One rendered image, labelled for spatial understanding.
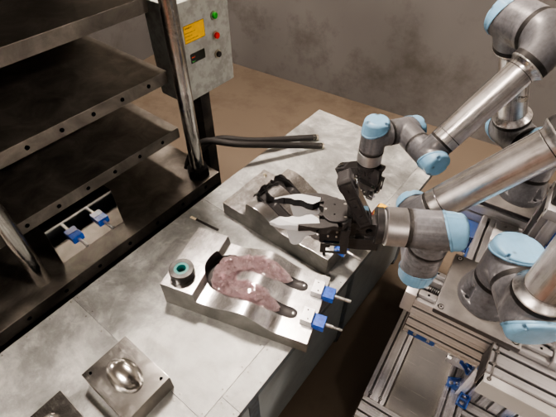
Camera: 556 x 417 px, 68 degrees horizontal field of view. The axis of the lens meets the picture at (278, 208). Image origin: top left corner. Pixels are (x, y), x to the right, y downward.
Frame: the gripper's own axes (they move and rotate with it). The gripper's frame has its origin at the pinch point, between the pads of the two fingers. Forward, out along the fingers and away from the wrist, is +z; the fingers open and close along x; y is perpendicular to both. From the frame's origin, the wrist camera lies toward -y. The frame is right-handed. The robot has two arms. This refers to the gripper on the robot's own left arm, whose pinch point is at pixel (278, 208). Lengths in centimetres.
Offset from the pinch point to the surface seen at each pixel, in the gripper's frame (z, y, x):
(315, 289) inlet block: -10, 54, 28
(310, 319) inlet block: -9, 56, 17
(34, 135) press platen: 78, 11, 40
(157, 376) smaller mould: 33, 60, -4
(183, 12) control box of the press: 47, -11, 99
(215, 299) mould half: 22, 56, 21
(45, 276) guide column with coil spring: 85, 60, 27
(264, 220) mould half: 11, 49, 54
